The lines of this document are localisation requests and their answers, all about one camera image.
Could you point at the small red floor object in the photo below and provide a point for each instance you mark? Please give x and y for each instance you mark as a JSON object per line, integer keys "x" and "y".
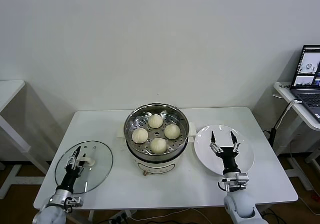
{"x": 315, "y": 197}

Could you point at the white table leg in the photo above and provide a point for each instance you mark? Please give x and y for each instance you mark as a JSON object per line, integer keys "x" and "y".
{"x": 91, "y": 217}

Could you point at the stainless steel steamer basket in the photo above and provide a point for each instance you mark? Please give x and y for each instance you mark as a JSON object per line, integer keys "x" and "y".
{"x": 131, "y": 123}

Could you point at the white power strip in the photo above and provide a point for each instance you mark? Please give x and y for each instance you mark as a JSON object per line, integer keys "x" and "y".
{"x": 123, "y": 215}

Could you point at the steel steamer pot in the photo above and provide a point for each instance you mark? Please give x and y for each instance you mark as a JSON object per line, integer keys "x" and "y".
{"x": 155, "y": 167}

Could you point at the white square side table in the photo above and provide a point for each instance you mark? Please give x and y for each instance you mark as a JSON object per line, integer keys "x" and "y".
{"x": 10, "y": 88}

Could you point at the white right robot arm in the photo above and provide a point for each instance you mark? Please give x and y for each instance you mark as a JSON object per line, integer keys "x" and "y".
{"x": 242, "y": 206}

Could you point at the white round plate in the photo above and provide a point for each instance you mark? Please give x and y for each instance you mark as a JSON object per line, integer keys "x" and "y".
{"x": 202, "y": 143}

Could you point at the grey open laptop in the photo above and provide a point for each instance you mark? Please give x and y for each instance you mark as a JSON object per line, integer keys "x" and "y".
{"x": 308, "y": 93}

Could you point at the white desk with rounded edge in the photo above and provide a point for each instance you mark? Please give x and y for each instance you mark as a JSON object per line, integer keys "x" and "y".
{"x": 282, "y": 88}

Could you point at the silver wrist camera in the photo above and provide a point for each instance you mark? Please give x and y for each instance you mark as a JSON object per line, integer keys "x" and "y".
{"x": 241, "y": 178}
{"x": 75, "y": 202}

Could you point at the white steamed baozi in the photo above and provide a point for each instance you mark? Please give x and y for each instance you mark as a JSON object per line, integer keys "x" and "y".
{"x": 172, "y": 131}
{"x": 155, "y": 121}
{"x": 140, "y": 135}
{"x": 158, "y": 145}

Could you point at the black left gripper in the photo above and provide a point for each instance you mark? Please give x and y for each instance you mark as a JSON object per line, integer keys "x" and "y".
{"x": 68, "y": 179}

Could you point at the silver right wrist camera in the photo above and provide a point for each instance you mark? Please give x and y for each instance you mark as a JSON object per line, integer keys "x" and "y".
{"x": 241, "y": 178}

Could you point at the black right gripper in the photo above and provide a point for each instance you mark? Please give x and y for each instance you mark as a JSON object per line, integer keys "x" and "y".
{"x": 228, "y": 159}

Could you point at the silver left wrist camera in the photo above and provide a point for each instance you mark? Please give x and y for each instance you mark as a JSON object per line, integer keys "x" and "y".
{"x": 75, "y": 202}

